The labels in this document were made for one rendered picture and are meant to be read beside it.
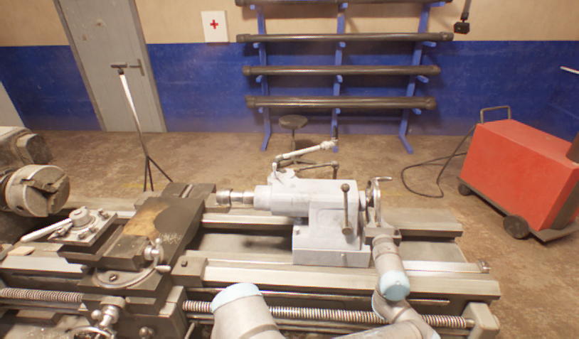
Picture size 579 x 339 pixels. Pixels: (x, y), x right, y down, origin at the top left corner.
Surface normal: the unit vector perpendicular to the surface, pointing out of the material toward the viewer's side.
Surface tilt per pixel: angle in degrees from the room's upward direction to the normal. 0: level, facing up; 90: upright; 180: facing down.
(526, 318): 0
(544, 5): 90
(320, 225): 70
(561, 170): 90
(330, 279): 36
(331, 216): 76
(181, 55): 90
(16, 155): 90
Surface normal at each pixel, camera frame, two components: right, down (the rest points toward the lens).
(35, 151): 1.00, 0.02
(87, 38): -0.07, 0.51
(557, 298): -0.02, -0.86
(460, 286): -0.06, -0.40
